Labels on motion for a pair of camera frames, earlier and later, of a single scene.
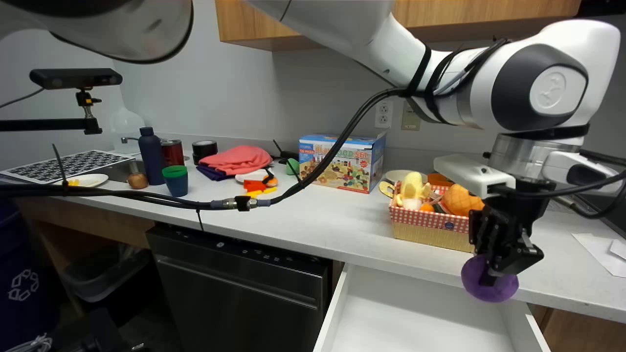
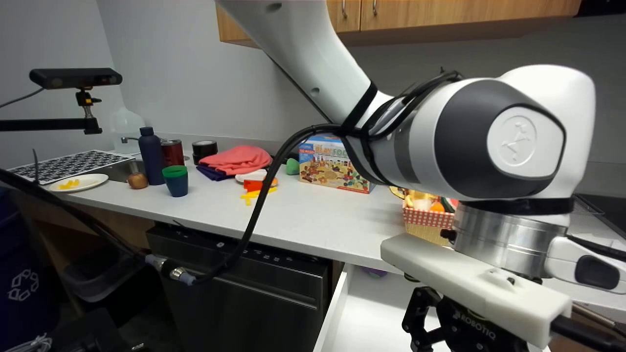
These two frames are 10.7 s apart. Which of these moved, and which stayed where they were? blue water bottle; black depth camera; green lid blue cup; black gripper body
Moved: black gripper body
Stayed: black depth camera; green lid blue cup; blue water bottle
